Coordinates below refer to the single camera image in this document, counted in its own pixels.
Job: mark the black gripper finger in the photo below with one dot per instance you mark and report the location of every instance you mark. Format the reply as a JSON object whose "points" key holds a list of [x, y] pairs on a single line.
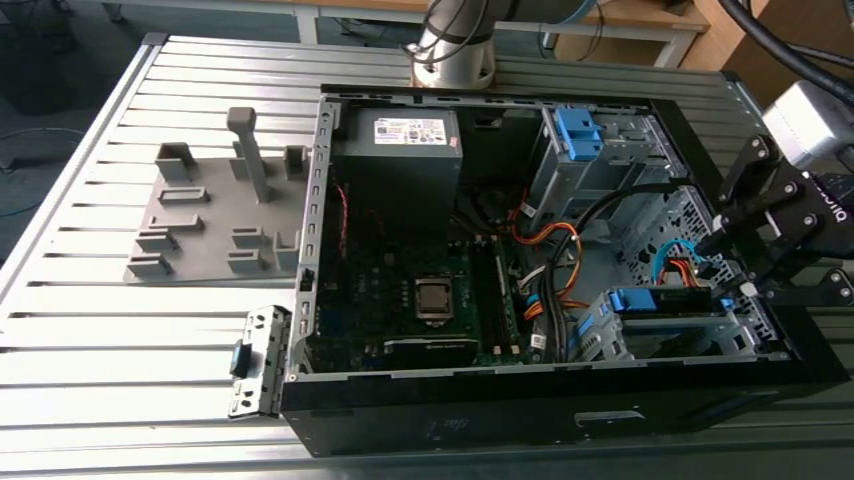
{"points": [[761, 180], [794, 270]]}

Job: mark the hard disk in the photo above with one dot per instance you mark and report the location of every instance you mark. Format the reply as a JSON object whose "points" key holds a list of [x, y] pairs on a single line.
{"points": [[634, 300]]}

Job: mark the grey metal disk bay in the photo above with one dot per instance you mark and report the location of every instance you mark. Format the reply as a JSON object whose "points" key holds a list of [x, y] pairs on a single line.
{"points": [[674, 324]]}

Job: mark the grey metal drive cage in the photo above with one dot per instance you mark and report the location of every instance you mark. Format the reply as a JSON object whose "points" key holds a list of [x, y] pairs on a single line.
{"points": [[601, 175]]}

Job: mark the blue drive cage latch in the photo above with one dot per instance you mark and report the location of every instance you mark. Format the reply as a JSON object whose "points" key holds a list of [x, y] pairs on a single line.
{"points": [[575, 132]]}

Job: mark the wooden desk white legs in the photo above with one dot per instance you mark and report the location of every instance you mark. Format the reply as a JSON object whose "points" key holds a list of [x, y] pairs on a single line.
{"points": [[641, 15]]}

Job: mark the green RAM stick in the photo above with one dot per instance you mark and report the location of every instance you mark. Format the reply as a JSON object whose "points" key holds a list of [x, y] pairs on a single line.
{"points": [[505, 300]]}

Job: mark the grey power supply unit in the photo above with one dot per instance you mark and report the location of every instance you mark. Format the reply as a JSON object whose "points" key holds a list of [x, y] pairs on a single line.
{"points": [[401, 170]]}

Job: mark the CPU socket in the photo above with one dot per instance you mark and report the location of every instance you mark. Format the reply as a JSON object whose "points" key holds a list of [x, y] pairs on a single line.
{"points": [[434, 300]]}

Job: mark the black graphics card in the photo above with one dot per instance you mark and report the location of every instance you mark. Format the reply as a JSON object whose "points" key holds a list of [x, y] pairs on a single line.
{"points": [[434, 350]]}

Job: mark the black PC case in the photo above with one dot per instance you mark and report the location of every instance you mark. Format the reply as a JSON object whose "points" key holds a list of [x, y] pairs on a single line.
{"points": [[467, 415]]}

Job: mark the dark green motherboard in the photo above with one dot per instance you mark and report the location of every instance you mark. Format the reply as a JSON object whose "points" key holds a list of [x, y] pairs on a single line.
{"points": [[374, 280]]}

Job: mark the grey parts rack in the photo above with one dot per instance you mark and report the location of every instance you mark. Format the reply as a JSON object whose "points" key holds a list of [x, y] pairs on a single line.
{"points": [[207, 260]]}

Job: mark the black waste bin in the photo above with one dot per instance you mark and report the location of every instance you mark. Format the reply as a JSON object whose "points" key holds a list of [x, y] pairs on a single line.
{"points": [[40, 85]]}

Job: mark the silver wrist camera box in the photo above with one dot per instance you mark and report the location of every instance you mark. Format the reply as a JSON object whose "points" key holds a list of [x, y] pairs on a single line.
{"points": [[814, 125]]}

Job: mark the grey expansion slot bracket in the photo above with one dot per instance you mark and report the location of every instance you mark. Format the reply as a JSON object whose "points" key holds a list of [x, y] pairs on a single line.
{"points": [[267, 350]]}

